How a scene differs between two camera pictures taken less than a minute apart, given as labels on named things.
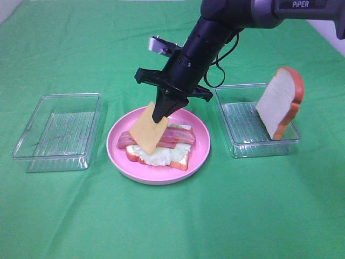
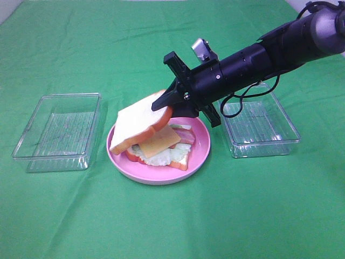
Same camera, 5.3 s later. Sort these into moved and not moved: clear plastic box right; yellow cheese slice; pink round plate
Moved: yellow cheese slice
Not moved: clear plastic box right; pink round plate
